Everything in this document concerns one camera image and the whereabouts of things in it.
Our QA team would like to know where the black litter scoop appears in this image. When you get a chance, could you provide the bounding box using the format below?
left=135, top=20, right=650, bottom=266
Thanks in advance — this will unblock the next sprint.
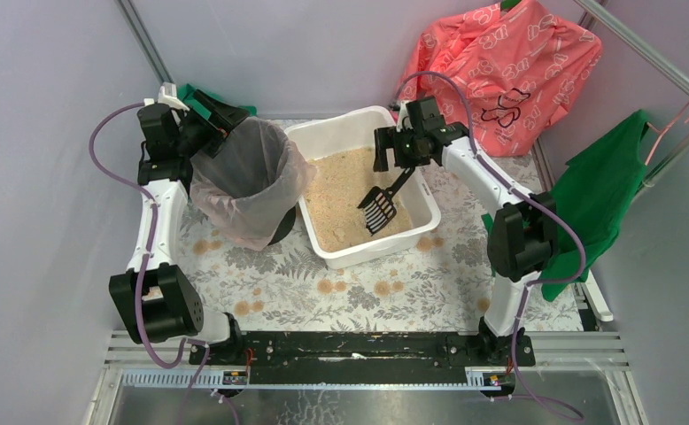
left=357, top=168, right=415, bottom=236

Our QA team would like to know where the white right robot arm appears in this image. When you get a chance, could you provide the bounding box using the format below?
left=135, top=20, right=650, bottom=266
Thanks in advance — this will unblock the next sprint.
left=358, top=97, right=557, bottom=337

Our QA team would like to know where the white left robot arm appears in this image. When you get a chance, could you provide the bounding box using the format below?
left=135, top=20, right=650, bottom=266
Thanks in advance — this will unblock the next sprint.
left=108, top=83, right=250, bottom=344

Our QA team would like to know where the white litter box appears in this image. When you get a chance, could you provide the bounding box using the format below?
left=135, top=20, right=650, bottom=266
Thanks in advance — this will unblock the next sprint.
left=285, top=106, right=441, bottom=269

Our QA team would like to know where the beige cat litter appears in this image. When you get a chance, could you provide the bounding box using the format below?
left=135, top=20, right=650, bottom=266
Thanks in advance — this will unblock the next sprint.
left=304, top=148, right=414, bottom=252

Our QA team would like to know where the green shirt back left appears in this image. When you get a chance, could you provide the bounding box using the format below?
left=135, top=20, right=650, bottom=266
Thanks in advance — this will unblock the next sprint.
left=177, top=82, right=258, bottom=119

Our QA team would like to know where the green shirt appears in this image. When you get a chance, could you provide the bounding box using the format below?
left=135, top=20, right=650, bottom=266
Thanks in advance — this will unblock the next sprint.
left=551, top=110, right=650, bottom=282
left=177, top=82, right=258, bottom=119

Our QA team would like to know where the black trash bin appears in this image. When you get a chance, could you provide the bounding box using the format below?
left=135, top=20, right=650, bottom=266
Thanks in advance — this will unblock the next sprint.
left=194, top=117, right=297, bottom=246

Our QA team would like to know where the pink plastic bin liner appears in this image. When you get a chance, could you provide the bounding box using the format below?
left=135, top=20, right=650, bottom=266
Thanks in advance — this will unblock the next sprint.
left=189, top=117, right=317, bottom=252

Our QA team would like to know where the pink patterned garment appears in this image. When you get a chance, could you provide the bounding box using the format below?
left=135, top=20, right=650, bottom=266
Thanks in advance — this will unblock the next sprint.
left=398, top=1, right=602, bottom=157

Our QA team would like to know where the green shirt on right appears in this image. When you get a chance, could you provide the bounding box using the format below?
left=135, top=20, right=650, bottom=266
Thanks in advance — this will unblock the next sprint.
left=551, top=110, right=650, bottom=282

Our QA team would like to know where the floral table mat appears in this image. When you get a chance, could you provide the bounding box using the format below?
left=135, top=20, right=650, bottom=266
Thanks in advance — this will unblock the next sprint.
left=135, top=119, right=584, bottom=334

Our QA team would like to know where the metal clothes rack bar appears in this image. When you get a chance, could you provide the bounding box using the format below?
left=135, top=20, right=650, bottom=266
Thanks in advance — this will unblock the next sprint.
left=574, top=0, right=689, bottom=192

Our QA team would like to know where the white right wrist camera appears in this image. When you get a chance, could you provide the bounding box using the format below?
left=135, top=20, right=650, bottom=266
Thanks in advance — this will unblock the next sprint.
left=396, top=100, right=413, bottom=132

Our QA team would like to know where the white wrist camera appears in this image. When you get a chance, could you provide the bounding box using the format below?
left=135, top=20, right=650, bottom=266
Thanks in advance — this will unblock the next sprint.
left=396, top=100, right=413, bottom=132
left=143, top=82, right=190, bottom=112

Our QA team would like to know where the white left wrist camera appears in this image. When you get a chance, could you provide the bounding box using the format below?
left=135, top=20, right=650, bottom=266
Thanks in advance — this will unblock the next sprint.
left=143, top=82, right=190, bottom=112

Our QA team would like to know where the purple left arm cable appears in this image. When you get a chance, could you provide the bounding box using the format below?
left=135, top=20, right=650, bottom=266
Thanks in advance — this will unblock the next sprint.
left=89, top=102, right=211, bottom=425

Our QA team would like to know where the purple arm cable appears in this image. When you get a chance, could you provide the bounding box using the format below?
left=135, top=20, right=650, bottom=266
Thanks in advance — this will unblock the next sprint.
left=394, top=71, right=587, bottom=423
left=89, top=102, right=211, bottom=425

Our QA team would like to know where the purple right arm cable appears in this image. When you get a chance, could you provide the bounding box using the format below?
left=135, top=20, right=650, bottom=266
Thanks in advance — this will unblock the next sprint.
left=394, top=71, right=587, bottom=423

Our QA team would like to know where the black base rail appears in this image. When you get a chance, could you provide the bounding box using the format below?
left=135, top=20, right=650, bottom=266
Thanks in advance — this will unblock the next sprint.
left=189, top=327, right=536, bottom=385

